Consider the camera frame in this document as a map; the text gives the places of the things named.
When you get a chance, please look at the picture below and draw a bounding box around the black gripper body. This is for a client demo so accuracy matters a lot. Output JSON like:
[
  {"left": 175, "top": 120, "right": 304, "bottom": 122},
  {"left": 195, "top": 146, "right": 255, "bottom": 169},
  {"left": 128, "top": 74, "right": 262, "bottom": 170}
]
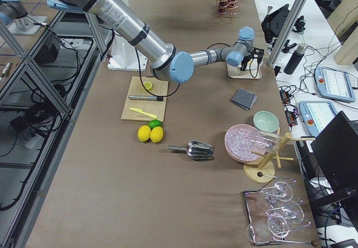
[{"left": 241, "top": 47, "right": 263, "bottom": 67}]

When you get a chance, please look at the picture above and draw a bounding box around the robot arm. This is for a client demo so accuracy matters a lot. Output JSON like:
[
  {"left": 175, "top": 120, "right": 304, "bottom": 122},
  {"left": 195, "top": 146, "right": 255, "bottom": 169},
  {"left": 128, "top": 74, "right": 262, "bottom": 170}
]
[
  {"left": 56, "top": 0, "right": 255, "bottom": 83},
  {"left": 1, "top": 0, "right": 28, "bottom": 25}
]

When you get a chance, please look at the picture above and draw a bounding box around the cream rectangular tray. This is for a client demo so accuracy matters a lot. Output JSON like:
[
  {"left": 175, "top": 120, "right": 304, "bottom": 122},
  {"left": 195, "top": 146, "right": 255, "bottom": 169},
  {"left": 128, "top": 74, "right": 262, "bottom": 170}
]
[{"left": 227, "top": 60, "right": 262, "bottom": 79}]

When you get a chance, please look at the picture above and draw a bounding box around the black mirror tray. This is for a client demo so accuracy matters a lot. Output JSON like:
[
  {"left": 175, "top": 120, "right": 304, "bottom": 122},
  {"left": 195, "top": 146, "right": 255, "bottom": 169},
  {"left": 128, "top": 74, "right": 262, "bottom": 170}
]
[{"left": 243, "top": 190, "right": 281, "bottom": 246}]

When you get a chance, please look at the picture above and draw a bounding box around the black equipment case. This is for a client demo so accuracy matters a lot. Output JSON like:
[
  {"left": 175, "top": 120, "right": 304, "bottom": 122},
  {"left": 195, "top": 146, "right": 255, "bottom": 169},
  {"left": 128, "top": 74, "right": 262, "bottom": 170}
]
[{"left": 261, "top": 4, "right": 290, "bottom": 43}]

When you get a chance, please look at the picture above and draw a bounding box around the folded grey cloth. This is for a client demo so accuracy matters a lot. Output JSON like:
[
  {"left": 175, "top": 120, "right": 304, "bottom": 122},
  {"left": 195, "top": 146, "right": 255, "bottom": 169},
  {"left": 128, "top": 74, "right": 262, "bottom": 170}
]
[{"left": 230, "top": 88, "right": 257, "bottom": 110}]

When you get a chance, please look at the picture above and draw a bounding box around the black thermos bottle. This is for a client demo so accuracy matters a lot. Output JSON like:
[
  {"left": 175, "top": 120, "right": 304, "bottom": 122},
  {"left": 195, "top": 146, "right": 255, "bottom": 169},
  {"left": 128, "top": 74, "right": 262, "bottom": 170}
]
[{"left": 284, "top": 43, "right": 308, "bottom": 74}]

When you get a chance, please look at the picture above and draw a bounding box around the mint green bowl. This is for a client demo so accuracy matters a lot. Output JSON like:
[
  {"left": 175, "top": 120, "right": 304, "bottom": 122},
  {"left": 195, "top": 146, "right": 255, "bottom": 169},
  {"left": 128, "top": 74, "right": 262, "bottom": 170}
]
[{"left": 253, "top": 111, "right": 279, "bottom": 132}]

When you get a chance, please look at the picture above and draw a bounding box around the pink bowl of ice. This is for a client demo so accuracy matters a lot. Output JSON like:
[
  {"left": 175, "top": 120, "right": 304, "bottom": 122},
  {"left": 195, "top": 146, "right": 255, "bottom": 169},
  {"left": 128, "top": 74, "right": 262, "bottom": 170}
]
[{"left": 224, "top": 124, "right": 269, "bottom": 163}]

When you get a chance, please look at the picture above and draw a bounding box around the tumbler glass on stand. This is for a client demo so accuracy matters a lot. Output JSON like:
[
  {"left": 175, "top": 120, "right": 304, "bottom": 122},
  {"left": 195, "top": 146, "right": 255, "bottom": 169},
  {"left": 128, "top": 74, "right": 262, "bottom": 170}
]
[{"left": 249, "top": 130, "right": 280, "bottom": 153}]

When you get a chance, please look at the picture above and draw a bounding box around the teach pendant far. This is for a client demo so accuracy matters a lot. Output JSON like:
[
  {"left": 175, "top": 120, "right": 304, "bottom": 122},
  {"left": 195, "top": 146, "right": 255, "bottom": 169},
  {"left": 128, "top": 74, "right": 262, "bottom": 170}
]
[{"left": 314, "top": 67, "right": 356, "bottom": 102}]

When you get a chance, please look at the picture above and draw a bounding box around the teach pendant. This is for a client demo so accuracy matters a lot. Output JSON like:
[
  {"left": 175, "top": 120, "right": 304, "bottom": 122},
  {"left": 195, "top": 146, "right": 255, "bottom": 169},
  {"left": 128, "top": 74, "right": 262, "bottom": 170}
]
[
  {"left": 299, "top": 101, "right": 337, "bottom": 137},
  {"left": 314, "top": 67, "right": 356, "bottom": 102}
]

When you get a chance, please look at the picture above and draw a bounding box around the teach pendant near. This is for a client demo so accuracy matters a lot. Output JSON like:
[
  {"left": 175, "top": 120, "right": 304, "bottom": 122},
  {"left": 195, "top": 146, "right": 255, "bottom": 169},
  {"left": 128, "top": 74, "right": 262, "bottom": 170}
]
[{"left": 299, "top": 101, "right": 337, "bottom": 137}]

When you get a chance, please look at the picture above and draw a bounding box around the metal ice scoop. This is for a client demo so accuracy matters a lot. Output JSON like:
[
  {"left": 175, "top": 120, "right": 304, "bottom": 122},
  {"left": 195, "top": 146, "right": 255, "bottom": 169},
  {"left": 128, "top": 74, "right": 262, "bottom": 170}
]
[{"left": 167, "top": 141, "right": 214, "bottom": 161}]

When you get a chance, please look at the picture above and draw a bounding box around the half lemon slice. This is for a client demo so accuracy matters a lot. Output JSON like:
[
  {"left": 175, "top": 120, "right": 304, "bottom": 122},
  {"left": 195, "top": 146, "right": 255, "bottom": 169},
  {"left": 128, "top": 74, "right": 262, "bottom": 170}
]
[{"left": 143, "top": 81, "right": 153, "bottom": 91}]

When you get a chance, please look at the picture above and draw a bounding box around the wooden cutting board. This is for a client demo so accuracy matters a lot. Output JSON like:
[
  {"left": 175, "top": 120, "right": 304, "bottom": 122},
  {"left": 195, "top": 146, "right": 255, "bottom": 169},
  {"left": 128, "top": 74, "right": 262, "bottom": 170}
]
[{"left": 120, "top": 76, "right": 169, "bottom": 123}]

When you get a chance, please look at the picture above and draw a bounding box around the metal tube black cap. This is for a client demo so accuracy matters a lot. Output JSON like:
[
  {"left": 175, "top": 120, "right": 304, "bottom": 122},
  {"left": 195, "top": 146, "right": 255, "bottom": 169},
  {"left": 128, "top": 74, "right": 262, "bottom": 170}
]
[{"left": 128, "top": 95, "right": 164, "bottom": 101}]

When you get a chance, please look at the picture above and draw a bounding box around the wooden glass stand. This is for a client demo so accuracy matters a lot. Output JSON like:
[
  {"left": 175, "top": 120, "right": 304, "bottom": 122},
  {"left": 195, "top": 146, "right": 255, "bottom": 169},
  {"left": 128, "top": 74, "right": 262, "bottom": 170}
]
[{"left": 243, "top": 132, "right": 315, "bottom": 184}]

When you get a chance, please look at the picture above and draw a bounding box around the green lime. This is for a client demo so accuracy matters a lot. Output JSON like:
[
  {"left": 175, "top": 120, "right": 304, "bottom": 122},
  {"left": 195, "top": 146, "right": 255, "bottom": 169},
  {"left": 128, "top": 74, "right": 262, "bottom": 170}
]
[{"left": 148, "top": 119, "right": 162, "bottom": 129}]

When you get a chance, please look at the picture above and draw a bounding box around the yellow lemon right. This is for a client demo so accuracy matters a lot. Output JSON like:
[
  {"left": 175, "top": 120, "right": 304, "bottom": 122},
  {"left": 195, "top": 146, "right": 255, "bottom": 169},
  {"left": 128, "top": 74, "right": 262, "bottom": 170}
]
[{"left": 150, "top": 127, "right": 164, "bottom": 143}]

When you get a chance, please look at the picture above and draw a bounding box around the yellow lemon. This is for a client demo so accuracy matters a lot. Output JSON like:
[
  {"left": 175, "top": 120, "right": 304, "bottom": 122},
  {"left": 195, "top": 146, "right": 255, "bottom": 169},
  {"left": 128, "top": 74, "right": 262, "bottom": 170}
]
[
  {"left": 150, "top": 127, "right": 164, "bottom": 143},
  {"left": 137, "top": 125, "right": 152, "bottom": 142}
]

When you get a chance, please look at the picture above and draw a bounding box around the yellow lemon left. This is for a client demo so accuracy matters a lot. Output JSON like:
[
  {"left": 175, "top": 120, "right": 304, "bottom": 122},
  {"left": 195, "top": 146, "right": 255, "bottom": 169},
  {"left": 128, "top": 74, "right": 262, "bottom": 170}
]
[{"left": 137, "top": 125, "right": 152, "bottom": 142}]

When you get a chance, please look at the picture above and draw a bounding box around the black monitor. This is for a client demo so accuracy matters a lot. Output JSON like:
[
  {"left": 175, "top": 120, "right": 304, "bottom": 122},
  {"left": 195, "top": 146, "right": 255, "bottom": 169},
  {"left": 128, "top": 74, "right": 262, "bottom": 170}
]
[{"left": 312, "top": 111, "right": 357, "bottom": 190}]

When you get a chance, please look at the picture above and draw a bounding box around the wine glass upper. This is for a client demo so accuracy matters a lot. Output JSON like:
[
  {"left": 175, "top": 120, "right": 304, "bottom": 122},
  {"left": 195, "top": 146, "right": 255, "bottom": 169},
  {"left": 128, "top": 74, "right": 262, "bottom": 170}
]
[{"left": 259, "top": 181, "right": 293, "bottom": 203}]

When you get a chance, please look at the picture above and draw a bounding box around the wine glass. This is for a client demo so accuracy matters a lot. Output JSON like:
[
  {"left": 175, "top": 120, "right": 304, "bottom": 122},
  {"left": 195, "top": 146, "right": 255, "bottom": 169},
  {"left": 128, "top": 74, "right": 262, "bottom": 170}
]
[
  {"left": 246, "top": 214, "right": 289, "bottom": 245},
  {"left": 266, "top": 201, "right": 304, "bottom": 224},
  {"left": 259, "top": 181, "right": 293, "bottom": 203}
]

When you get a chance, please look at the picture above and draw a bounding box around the wine glass middle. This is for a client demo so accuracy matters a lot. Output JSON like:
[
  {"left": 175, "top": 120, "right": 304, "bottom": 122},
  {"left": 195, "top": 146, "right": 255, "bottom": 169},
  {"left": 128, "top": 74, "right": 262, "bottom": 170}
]
[{"left": 266, "top": 201, "right": 304, "bottom": 224}]

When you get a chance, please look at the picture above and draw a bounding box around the wine glass lower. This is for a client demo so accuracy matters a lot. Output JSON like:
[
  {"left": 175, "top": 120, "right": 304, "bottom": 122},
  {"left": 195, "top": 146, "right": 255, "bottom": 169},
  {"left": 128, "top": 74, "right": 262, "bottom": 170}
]
[{"left": 246, "top": 214, "right": 289, "bottom": 245}]

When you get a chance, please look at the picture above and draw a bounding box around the copper wire bottle rack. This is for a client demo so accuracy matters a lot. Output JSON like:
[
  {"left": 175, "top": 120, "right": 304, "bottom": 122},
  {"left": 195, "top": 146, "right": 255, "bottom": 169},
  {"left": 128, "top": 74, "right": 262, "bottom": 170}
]
[{"left": 215, "top": 0, "right": 239, "bottom": 19}]

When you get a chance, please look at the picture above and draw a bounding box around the aluminium frame post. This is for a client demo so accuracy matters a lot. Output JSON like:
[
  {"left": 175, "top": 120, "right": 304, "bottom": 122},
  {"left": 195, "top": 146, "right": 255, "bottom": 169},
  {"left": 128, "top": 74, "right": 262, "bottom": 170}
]
[{"left": 267, "top": 0, "right": 306, "bottom": 67}]

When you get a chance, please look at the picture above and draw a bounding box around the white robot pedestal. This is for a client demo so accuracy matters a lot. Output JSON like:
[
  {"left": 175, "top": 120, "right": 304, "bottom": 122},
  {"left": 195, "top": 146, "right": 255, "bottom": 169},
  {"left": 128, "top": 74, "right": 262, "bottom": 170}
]
[{"left": 107, "top": 0, "right": 148, "bottom": 72}]

